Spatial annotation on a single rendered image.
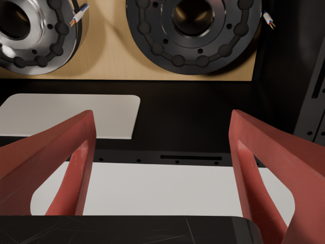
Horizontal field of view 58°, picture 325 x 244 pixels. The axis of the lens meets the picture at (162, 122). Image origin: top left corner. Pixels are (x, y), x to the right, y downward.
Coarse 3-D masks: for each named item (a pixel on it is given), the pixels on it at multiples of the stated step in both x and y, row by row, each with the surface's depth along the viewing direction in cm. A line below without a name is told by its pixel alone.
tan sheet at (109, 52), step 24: (96, 0) 25; (120, 0) 25; (192, 0) 24; (264, 0) 24; (96, 24) 26; (120, 24) 26; (96, 48) 28; (120, 48) 27; (0, 72) 30; (72, 72) 29; (96, 72) 29; (120, 72) 29; (144, 72) 29; (168, 72) 29; (216, 72) 28; (240, 72) 28
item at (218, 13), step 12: (168, 0) 21; (180, 0) 21; (216, 0) 21; (168, 12) 21; (216, 12) 21; (168, 24) 22; (216, 24) 22; (168, 36) 23; (180, 36) 22; (192, 36) 23; (204, 36) 22; (216, 36) 22
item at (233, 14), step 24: (144, 0) 22; (240, 0) 21; (144, 24) 23; (240, 24) 22; (144, 48) 24; (168, 48) 24; (192, 48) 24; (216, 48) 23; (240, 48) 23; (192, 72) 25
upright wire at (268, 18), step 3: (264, 9) 22; (264, 12) 22; (264, 15) 22; (267, 15) 21; (267, 18) 21; (270, 18) 21; (267, 21) 21; (270, 21) 20; (270, 24) 20; (273, 24) 20
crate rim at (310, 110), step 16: (320, 32) 16; (320, 48) 16; (320, 64) 16; (320, 80) 17; (304, 96) 18; (320, 96) 18; (304, 112) 18; (320, 112) 18; (304, 128) 19; (0, 144) 22; (96, 144) 22; (112, 144) 22; (96, 160) 22; (112, 160) 22; (128, 160) 22; (144, 160) 22; (160, 160) 22; (176, 160) 22; (192, 160) 22; (208, 160) 22; (224, 160) 21; (256, 160) 21
